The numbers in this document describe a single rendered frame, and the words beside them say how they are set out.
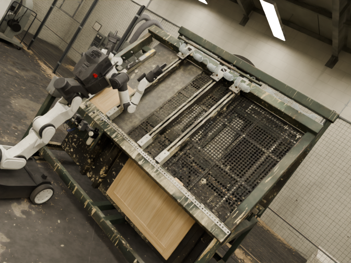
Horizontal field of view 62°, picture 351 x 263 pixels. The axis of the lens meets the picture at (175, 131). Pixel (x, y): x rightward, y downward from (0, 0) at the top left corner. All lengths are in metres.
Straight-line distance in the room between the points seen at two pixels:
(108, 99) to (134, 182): 0.90
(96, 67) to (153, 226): 1.48
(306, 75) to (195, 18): 3.64
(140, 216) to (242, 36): 6.39
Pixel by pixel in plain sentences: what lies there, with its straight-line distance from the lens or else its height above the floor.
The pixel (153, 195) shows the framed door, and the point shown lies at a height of 0.59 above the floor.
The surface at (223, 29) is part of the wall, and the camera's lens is 8.64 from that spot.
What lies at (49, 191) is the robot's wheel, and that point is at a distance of 2.86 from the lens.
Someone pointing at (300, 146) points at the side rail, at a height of 1.71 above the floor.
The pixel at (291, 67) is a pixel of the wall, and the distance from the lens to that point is 7.70.
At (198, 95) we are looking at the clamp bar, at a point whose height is 1.58.
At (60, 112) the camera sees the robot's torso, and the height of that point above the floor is 0.81.
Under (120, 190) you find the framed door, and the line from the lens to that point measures 2.97.
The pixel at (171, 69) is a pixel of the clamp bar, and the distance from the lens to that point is 3.17.
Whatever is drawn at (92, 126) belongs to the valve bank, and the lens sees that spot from 2.95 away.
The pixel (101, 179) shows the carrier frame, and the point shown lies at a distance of 3.10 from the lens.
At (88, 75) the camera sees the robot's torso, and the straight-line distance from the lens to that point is 2.53.
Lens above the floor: 1.58
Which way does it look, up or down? 9 degrees down
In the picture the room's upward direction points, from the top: 35 degrees clockwise
